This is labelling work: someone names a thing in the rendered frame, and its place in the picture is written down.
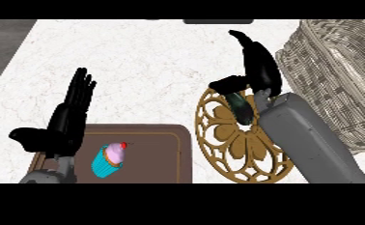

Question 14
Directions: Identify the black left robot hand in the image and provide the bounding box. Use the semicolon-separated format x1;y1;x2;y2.
7;67;98;160

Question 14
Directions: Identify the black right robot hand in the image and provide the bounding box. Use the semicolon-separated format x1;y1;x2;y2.
208;29;283;96

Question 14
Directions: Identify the dark green eggplant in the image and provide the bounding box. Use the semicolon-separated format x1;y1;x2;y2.
222;91;258;127

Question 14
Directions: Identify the pale wicker basket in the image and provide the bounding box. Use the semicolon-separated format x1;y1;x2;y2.
273;19;365;155

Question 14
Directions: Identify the round gold openwork placemat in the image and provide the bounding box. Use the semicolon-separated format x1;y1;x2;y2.
193;86;295;183

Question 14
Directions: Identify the pink cupcake in blue wrapper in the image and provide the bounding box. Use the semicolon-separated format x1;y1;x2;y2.
89;141;128;180

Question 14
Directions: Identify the brown cutting board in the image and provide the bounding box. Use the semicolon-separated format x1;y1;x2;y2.
26;124;193;184

